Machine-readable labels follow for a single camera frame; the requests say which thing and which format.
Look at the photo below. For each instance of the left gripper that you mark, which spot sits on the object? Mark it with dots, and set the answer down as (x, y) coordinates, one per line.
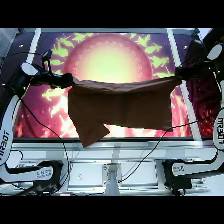
(64, 80)

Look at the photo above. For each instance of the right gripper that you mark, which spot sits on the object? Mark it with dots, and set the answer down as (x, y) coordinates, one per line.
(183, 72)

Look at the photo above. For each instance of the brown shorts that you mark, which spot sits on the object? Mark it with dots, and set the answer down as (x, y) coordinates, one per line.
(123, 106)

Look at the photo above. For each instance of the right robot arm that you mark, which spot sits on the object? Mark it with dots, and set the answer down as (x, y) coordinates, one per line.
(216, 133)

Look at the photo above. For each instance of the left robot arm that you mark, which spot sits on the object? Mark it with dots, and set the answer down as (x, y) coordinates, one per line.
(13, 110)

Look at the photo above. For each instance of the silver frame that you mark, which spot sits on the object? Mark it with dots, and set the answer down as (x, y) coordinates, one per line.
(113, 163)

